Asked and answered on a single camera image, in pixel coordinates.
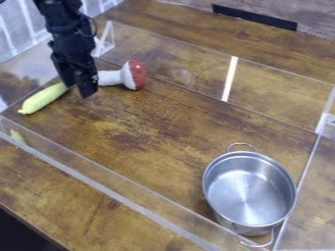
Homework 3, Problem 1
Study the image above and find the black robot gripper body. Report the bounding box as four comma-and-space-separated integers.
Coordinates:
34, 0, 98, 71

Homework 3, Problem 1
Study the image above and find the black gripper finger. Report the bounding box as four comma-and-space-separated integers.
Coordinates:
51, 53, 75, 87
75, 69, 99, 98

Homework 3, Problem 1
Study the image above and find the red and white toy mushroom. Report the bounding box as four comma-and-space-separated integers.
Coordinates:
99, 59, 147, 90

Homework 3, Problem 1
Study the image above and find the black strip on table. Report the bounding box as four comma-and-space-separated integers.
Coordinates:
213, 4, 300, 31

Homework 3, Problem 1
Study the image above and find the stainless steel pot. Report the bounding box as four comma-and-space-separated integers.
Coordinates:
202, 142, 298, 249

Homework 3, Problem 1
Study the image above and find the clear acrylic triangle bracket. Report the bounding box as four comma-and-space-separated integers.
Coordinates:
93, 21, 115, 58

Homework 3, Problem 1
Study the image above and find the clear acrylic barrier wall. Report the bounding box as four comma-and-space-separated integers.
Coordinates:
0, 23, 335, 251

